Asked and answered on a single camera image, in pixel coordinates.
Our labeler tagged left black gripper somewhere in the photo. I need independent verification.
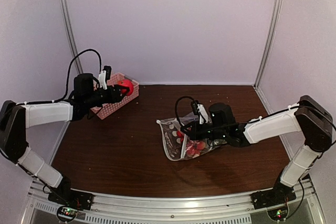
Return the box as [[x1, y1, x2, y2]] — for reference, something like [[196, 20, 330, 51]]
[[85, 84, 129, 109]]

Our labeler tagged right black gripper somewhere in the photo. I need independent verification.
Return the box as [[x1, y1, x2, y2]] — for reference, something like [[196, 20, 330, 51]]
[[181, 121, 227, 141]]

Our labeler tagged red fake fruit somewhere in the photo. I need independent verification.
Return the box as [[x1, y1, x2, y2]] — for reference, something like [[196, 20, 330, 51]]
[[118, 79, 134, 96]]

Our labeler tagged red fake lychee bunch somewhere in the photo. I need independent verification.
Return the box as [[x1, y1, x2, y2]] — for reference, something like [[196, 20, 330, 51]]
[[175, 131, 208, 160]]

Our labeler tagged clear zip top bag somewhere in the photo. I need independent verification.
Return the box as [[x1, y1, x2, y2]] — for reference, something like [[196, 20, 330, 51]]
[[156, 118, 227, 161]]

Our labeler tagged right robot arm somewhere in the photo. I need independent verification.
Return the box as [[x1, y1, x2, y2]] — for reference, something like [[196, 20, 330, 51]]
[[178, 95, 335, 204]]

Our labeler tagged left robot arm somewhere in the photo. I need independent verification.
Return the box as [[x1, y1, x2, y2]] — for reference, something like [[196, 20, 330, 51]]
[[1, 70, 134, 205]]

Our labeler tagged pink perforated plastic basket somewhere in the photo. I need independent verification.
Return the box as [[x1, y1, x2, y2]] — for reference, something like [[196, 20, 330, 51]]
[[90, 72, 139, 120]]

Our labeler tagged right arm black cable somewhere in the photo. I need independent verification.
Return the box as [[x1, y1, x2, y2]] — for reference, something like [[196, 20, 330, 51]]
[[174, 95, 336, 146]]

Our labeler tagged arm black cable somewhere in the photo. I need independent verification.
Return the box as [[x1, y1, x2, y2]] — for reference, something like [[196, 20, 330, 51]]
[[174, 95, 336, 146], [15, 48, 103, 120]]

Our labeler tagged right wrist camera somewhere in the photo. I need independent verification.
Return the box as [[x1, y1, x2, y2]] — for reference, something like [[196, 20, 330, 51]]
[[191, 100, 209, 125]]

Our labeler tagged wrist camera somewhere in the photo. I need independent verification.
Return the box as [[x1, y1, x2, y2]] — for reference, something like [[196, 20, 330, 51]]
[[98, 66, 112, 90], [191, 100, 209, 125]]

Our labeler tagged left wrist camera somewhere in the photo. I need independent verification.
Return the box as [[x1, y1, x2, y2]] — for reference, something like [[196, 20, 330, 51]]
[[98, 66, 112, 90]]

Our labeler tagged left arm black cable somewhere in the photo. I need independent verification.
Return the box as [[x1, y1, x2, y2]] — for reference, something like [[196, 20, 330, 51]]
[[15, 48, 103, 120]]

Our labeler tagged aluminium front rail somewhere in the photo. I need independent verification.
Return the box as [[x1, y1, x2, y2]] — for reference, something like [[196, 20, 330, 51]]
[[19, 179, 327, 223]]

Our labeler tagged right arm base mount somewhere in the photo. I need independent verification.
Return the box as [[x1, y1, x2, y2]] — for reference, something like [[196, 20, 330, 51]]
[[251, 188, 296, 222]]

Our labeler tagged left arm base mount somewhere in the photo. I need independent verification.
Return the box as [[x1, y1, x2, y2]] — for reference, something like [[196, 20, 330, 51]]
[[48, 190, 93, 223]]

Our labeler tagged left aluminium corner post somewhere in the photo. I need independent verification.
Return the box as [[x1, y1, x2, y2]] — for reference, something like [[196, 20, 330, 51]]
[[59, 0, 79, 58]]

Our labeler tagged aluminium corner post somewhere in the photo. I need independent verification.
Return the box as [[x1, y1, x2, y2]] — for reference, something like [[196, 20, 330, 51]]
[[253, 0, 287, 88], [59, 0, 79, 58]]

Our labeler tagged right aluminium corner post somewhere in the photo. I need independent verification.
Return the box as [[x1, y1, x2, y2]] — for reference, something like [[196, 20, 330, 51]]
[[253, 0, 287, 88]]

